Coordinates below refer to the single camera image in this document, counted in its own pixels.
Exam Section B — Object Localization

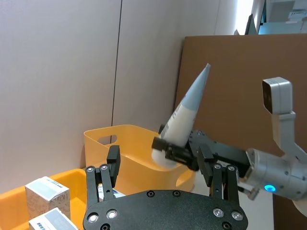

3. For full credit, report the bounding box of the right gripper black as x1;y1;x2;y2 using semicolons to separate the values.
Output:
152;124;250;178

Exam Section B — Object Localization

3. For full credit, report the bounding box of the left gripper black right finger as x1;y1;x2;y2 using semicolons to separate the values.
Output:
197;144;241;205

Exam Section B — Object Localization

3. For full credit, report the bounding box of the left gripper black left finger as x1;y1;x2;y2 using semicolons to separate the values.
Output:
85;145;121;209

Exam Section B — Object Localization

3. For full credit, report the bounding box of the white tube with blue-grey end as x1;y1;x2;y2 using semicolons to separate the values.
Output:
152;63;212;168

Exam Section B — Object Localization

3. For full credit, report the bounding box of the tall yellow plastic basket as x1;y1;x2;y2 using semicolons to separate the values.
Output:
83;124;195;193

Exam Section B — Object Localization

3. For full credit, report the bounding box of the small white blue box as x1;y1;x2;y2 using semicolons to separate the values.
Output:
96;183;126;202

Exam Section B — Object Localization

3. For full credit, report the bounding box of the low yellow plastic bin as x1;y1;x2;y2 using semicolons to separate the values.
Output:
0;168;88;230

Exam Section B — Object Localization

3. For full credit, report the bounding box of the white patterned carton box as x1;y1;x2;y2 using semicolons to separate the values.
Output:
24;176;71;220

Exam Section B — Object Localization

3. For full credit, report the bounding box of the white carton with grey label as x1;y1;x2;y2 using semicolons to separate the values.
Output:
28;207;80;230

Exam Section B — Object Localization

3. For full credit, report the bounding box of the brown partition board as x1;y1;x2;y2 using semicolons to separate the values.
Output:
173;33;307;230

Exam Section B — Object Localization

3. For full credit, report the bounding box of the white office machine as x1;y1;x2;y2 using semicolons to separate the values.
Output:
286;9;307;25

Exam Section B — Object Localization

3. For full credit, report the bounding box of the thin cable with silver plug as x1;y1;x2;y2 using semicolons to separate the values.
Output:
238;184;260;200

